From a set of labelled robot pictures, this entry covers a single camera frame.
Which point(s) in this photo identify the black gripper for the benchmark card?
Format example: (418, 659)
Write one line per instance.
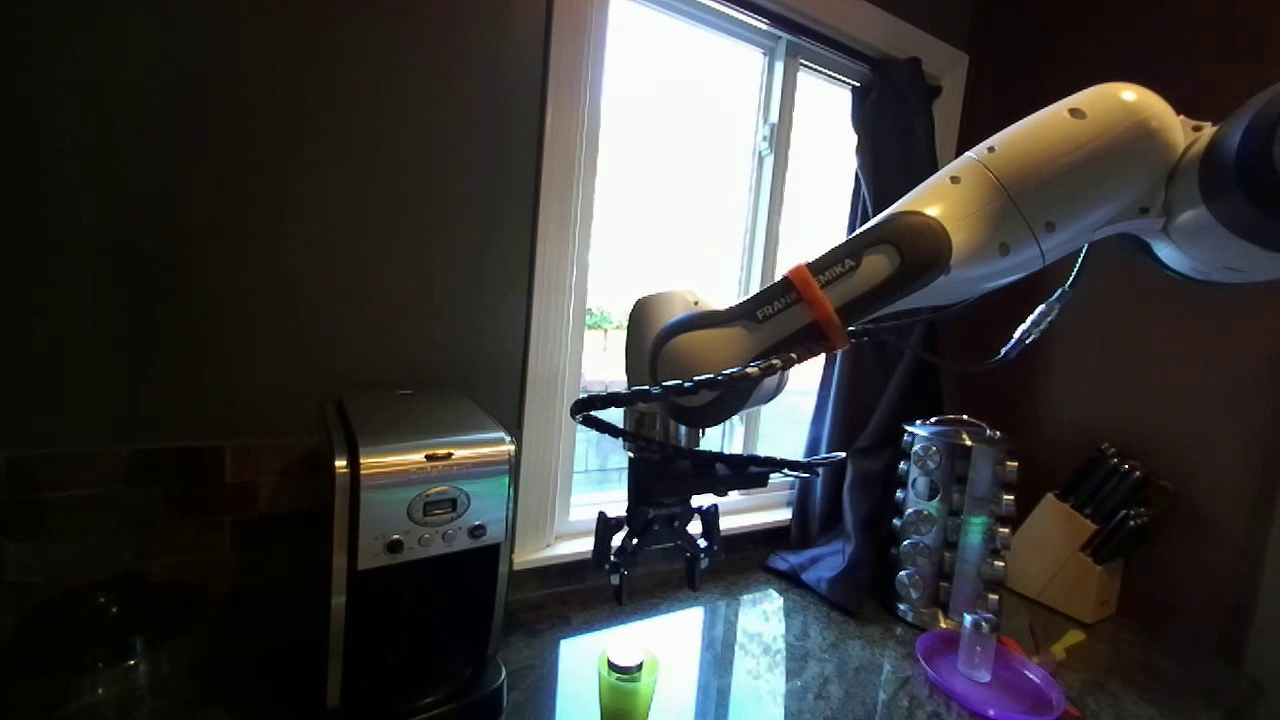
(665, 482)

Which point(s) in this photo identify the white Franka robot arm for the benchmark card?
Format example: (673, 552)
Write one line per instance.
(1043, 187)

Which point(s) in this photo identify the green translucent plastic cup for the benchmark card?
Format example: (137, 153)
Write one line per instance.
(626, 690)

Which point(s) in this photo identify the metal revolving spice rack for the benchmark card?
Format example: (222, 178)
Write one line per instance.
(933, 534)

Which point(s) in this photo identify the silver black coffee maker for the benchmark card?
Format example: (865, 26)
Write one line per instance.
(422, 534)

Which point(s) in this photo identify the white framed window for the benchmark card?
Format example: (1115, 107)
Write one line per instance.
(553, 332)

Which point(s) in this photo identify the clear empty glass jar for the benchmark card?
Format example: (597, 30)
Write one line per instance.
(978, 646)

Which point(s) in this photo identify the purple plastic plate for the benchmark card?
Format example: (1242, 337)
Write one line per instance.
(1001, 695)

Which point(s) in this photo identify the wooden knife block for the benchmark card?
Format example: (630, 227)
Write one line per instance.
(1052, 560)

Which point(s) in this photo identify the yellow plastic utensil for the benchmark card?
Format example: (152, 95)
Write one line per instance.
(1065, 640)

